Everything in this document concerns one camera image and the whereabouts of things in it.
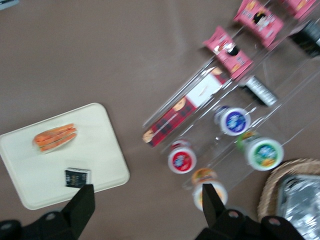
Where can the red lid yogurt cup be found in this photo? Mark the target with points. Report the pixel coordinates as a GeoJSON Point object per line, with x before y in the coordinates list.
{"type": "Point", "coordinates": [181, 160]}

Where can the slim black barcode packet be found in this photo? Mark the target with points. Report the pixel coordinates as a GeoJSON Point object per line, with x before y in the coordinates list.
{"type": "Point", "coordinates": [260, 91]}

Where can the large black barcode packet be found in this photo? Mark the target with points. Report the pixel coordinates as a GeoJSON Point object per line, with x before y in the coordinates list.
{"type": "Point", "coordinates": [306, 37]}

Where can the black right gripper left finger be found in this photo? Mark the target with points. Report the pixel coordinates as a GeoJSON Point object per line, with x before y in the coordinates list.
{"type": "Point", "coordinates": [80, 210]}

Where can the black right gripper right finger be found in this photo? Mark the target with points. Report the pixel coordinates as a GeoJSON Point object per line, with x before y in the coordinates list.
{"type": "Point", "coordinates": [212, 207]}

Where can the small black snack packet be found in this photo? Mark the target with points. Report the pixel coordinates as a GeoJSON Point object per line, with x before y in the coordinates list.
{"type": "Point", "coordinates": [76, 176]}

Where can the pale straw wicker basket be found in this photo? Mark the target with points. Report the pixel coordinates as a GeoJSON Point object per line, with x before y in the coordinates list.
{"type": "Point", "coordinates": [270, 185]}

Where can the plastic sandwich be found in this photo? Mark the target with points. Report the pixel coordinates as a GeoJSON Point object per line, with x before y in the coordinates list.
{"type": "Point", "coordinates": [53, 137]}

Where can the red plaid cookie box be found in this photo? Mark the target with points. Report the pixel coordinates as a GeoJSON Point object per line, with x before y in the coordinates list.
{"type": "Point", "coordinates": [172, 120]}

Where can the white plastic tray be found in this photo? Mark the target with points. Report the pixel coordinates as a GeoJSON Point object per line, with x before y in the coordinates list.
{"type": "Point", "coordinates": [87, 150]}

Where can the grey flat object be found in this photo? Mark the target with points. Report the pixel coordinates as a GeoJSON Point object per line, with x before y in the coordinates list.
{"type": "Point", "coordinates": [7, 3]}

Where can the green lid yogurt cup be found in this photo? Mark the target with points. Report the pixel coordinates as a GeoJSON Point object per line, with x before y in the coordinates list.
{"type": "Point", "coordinates": [263, 153]}

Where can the pink snack packet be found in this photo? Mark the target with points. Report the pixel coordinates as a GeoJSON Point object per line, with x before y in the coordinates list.
{"type": "Point", "coordinates": [226, 52]}
{"type": "Point", "coordinates": [258, 21]}
{"type": "Point", "coordinates": [300, 6]}

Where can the silver foil packet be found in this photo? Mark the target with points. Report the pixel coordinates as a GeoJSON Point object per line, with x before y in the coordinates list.
{"type": "Point", "coordinates": [302, 205]}

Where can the blue lid yogurt cup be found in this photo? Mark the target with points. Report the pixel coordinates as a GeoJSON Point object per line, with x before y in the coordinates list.
{"type": "Point", "coordinates": [233, 121]}

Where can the clear acrylic tiered rack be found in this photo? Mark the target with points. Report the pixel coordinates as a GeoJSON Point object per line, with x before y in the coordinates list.
{"type": "Point", "coordinates": [282, 82]}

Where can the orange lid yogurt cup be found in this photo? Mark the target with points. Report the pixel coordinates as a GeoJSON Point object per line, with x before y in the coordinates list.
{"type": "Point", "coordinates": [202, 175]}

